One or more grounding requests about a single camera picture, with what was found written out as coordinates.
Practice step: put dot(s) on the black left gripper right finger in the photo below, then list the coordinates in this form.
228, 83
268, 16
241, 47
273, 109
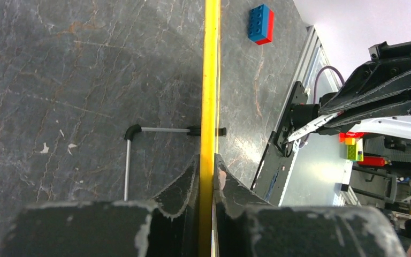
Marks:
247, 225

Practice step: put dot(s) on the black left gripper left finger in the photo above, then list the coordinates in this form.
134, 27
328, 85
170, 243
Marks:
165, 225

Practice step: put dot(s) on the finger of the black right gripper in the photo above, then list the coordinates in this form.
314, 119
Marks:
388, 73
398, 105

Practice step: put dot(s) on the white whiteboard with yellow frame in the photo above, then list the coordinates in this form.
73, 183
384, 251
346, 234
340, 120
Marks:
208, 124

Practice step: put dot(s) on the white whiteboard marker pen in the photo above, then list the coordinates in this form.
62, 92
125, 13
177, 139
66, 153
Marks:
311, 126

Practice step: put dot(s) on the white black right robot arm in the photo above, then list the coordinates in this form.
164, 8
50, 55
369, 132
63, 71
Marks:
397, 126

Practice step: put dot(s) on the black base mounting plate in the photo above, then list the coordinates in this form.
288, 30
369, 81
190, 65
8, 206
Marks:
274, 170

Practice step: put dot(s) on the colourful toy brick stack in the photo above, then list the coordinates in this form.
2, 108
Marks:
354, 145

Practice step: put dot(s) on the grey whiteboard wire stand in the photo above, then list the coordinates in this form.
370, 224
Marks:
156, 156

